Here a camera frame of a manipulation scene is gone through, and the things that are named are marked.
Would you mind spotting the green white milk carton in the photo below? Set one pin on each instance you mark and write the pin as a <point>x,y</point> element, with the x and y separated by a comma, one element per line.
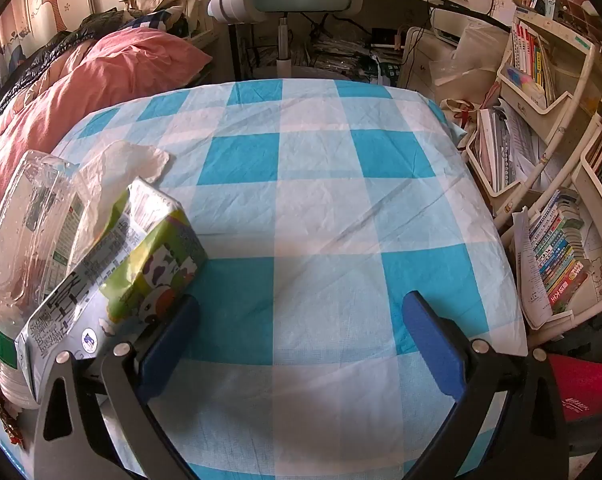
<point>146,260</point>

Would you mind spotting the pink duvet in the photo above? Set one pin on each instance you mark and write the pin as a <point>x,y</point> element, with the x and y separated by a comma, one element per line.
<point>81,80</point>

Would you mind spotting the blue white checked tablecloth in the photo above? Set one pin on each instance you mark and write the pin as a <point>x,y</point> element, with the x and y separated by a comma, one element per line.
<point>306,210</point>

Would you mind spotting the printed curtain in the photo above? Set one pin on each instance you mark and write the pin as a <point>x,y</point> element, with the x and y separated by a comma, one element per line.
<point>1,60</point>

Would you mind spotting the row of colourful books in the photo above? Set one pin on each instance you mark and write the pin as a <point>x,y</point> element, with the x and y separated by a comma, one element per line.
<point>556,255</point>

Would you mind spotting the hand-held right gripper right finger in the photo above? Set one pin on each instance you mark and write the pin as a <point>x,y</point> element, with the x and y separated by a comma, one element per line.
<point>431,345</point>

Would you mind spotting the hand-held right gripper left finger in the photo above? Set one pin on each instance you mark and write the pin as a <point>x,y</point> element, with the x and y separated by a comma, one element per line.
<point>166,345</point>

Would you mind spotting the canvas tote bag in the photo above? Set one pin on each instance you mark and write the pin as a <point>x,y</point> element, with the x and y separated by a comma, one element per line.
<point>456,110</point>

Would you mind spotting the black puffer jacket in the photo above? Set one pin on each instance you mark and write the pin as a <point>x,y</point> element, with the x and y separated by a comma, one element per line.
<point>31,67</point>

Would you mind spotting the white curved bookshelf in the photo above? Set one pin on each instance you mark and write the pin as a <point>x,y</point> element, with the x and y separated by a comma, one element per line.
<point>556,115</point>
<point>581,185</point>

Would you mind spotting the white tissue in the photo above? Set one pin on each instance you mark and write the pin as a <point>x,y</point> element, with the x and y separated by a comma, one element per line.
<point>131,160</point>

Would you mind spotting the white printer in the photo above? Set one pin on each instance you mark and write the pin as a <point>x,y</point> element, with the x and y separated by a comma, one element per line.
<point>448,25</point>

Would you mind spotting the clear plastic bag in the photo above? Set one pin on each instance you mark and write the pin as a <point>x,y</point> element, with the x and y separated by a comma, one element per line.
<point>476,55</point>

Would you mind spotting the red bag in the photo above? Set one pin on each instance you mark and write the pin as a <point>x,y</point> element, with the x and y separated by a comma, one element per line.
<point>576,385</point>

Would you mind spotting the blue plaid pillow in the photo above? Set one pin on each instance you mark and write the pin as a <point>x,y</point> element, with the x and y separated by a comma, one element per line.
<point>153,21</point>

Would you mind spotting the clear plastic bottle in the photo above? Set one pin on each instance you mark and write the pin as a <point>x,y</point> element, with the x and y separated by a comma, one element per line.
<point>26,230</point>

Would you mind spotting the pile of magazines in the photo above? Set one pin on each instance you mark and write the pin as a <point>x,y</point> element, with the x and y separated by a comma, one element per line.
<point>341,57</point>

